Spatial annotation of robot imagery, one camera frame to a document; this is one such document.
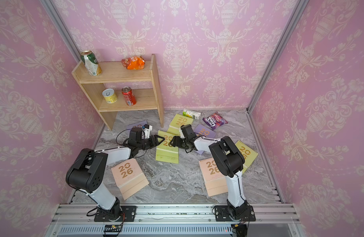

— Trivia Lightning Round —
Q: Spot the green juice carton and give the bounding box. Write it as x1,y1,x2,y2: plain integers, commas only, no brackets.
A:
183,109,201,119

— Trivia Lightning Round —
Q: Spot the aluminium mounting rail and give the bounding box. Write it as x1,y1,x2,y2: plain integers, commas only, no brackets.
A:
46,203,305,237

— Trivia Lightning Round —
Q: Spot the orange snack bag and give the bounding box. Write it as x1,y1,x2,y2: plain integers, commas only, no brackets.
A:
121,56,145,70

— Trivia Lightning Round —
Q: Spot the purple calendar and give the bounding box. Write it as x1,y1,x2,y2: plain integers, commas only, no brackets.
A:
193,124,217,138
127,120,147,131

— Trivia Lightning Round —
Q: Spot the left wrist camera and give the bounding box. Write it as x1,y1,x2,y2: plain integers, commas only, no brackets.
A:
142,124,152,139

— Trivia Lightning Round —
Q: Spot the purple snack bag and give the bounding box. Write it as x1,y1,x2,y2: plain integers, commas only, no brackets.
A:
202,112,228,130

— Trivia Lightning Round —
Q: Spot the green calendar back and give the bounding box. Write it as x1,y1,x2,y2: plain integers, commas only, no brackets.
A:
167,114,193,136

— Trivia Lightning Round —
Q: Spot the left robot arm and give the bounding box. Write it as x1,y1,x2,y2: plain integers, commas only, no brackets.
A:
65,124,165,221

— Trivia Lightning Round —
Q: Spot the red soda can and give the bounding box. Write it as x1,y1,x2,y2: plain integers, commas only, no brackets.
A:
121,87,137,106

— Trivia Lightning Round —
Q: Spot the pink calendar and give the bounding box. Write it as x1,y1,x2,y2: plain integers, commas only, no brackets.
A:
199,158,228,197
111,159,149,200

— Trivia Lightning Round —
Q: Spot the green and white can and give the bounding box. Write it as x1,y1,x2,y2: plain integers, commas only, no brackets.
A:
80,50,102,76

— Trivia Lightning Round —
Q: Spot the wooden two-tier shelf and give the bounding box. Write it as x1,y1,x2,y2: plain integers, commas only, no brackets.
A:
72,54,164,130

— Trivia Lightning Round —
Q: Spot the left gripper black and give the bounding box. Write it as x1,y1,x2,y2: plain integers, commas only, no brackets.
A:
137,134,166,151

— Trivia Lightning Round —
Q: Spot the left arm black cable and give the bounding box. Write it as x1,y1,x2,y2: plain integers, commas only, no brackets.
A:
115,128,147,159

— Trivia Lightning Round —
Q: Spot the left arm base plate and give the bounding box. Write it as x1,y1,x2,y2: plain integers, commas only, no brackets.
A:
94,205,137,222

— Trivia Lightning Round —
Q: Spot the yellow tin can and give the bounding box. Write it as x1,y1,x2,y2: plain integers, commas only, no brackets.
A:
102,88,118,104

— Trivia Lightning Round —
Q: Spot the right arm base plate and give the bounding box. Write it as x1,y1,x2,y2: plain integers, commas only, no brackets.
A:
212,205,256,222

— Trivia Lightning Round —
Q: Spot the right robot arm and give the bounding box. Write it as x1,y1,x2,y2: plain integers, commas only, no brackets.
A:
169,124,256,222

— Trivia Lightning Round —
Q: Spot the green calendar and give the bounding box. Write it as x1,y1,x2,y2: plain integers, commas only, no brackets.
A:
235,141,258,174
155,130,179,164
167,114,193,136

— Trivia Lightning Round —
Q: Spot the black electronics box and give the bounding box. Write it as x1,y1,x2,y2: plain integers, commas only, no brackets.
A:
103,225,123,237

